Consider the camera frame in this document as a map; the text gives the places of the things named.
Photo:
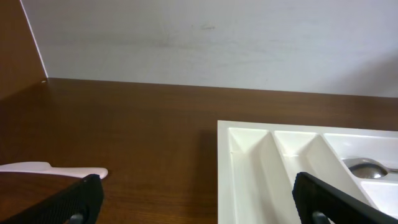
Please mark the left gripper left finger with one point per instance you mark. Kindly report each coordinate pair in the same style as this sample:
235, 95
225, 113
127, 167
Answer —
79, 203

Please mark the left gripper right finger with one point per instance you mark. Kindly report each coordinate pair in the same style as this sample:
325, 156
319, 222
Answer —
319, 202

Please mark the large steel spoon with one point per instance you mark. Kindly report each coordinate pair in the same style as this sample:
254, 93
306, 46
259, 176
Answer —
366, 168

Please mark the pink plastic knife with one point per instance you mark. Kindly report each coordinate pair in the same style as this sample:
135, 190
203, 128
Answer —
46, 168

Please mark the white plastic cutlery tray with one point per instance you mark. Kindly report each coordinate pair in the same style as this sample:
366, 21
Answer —
258, 162

